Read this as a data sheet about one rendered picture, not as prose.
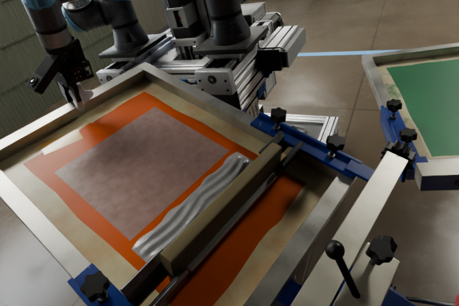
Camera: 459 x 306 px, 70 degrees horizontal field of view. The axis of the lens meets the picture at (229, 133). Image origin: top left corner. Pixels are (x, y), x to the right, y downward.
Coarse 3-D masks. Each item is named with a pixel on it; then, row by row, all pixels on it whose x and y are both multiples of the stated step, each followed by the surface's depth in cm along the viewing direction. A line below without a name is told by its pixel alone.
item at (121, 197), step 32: (96, 128) 96; (32, 160) 87; (64, 160) 87; (96, 160) 87; (128, 160) 87; (64, 192) 79; (96, 192) 79; (128, 192) 79; (160, 192) 80; (96, 224) 73; (128, 224) 73; (128, 256) 68; (224, 256) 68; (160, 288) 63; (192, 288) 63; (224, 288) 63
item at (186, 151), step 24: (144, 96) 107; (96, 120) 98; (120, 120) 98; (144, 120) 98; (168, 120) 98; (192, 120) 98; (144, 144) 91; (168, 144) 91; (192, 144) 91; (216, 144) 91; (168, 168) 85; (192, 168) 85; (216, 168) 85; (192, 192) 80; (264, 192) 80; (288, 192) 80; (264, 216) 75
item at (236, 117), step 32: (96, 96) 101; (192, 96) 102; (32, 128) 90; (0, 160) 86; (0, 192) 75; (32, 224) 69; (320, 224) 70; (64, 256) 64; (288, 256) 64; (256, 288) 60
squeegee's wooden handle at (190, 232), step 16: (272, 144) 77; (256, 160) 73; (272, 160) 74; (240, 176) 70; (256, 176) 71; (224, 192) 67; (240, 192) 68; (208, 208) 64; (224, 208) 65; (192, 224) 62; (208, 224) 62; (224, 224) 68; (176, 240) 59; (192, 240) 59; (208, 240) 65; (160, 256) 58; (176, 256) 57; (192, 256) 62; (176, 272) 60
